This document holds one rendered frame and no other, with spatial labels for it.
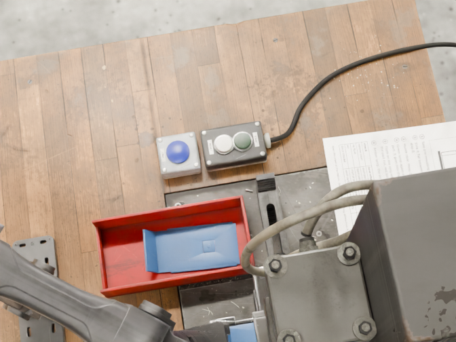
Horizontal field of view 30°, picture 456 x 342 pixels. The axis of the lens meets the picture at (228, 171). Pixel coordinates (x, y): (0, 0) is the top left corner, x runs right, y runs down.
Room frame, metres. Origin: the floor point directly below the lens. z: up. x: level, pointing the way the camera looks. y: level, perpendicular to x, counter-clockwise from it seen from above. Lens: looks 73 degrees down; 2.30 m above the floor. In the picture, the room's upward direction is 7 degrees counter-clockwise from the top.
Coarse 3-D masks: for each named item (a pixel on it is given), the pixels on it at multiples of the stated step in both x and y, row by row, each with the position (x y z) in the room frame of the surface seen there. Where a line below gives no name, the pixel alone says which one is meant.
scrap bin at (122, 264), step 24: (120, 216) 0.36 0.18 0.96; (144, 216) 0.36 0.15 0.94; (168, 216) 0.36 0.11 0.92; (192, 216) 0.36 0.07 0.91; (216, 216) 0.35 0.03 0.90; (240, 216) 0.35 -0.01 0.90; (120, 240) 0.33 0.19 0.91; (240, 240) 0.31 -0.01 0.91; (120, 264) 0.29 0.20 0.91; (144, 264) 0.29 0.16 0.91; (240, 264) 0.27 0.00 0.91; (120, 288) 0.24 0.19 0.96; (144, 288) 0.24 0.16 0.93
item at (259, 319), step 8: (256, 280) 0.20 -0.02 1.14; (264, 280) 0.19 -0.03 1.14; (256, 288) 0.18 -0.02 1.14; (264, 288) 0.18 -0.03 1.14; (256, 296) 0.17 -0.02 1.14; (264, 296) 0.17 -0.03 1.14; (256, 312) 0.15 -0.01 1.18; (256, 320) 0.14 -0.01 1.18; (264, 320) 0.14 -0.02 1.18; (256, 328) 0.13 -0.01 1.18; (264, 328) 0.12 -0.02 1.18; (256, 336) 0.12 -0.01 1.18; (264, 336) 0.12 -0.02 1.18
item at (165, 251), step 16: (144, 240) 0.32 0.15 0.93; (160, 240) 0.32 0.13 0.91; (176, 240) 0.32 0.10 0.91; (192, 240) 0.32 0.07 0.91; (208, 240) 0.31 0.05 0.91; (224, 240) 0.31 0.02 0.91; (160, 256) 0.29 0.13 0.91; (176, 256) 0.29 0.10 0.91; (192, 256) 0.29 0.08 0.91; (208, 256) 0.28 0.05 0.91; (224, 256) 0.28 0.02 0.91; (160, 272) 0.27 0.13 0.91
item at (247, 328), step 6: (246, 324) 0.16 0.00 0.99; (252, 324) 0.15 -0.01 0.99; (234, 330) 0.15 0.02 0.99; (240, 330) 0.15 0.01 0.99; (246, 330) 0.15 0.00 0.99; (252, 330) 0.15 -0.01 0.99; (228, 336) 0.14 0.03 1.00; (234, 336) 0.14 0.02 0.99; (240, 336) 0.14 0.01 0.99; (246, 336) 0.14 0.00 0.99; (252, 336) 0.14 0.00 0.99
